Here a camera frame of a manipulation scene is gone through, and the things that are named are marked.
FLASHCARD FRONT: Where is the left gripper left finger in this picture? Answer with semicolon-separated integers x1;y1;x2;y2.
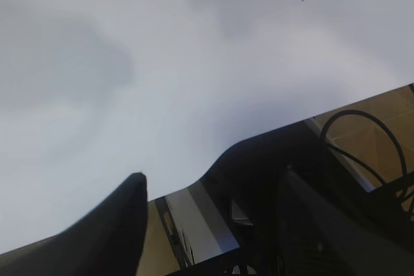
1;173;148;275

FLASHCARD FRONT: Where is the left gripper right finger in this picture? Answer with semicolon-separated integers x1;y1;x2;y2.
278;170;413;275

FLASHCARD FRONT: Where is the black cable under table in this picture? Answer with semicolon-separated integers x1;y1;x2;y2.
320;109;414;218

